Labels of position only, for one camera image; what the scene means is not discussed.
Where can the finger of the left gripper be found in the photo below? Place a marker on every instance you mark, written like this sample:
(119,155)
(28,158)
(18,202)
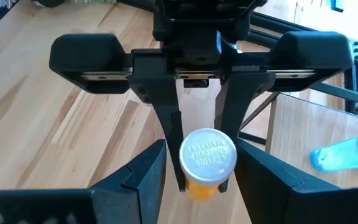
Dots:
(244,99)
(163,99)

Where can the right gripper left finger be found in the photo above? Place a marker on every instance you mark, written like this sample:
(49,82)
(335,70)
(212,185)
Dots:
(135,193)

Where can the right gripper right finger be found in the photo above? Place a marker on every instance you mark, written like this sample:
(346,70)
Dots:
(291,199)

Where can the clear bottle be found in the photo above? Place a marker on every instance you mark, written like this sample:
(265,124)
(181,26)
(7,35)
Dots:
(340,155)

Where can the orange pill bottle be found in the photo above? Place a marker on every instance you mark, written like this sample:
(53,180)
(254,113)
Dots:
(208,155)

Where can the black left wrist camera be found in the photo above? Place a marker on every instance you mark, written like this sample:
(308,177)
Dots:
(197,49)

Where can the wooden shelf with black frame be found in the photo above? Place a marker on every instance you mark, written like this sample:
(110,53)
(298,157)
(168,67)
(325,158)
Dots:
(306,130)

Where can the black aluminium rig frame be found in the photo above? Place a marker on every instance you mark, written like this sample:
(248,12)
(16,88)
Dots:
(353,87)

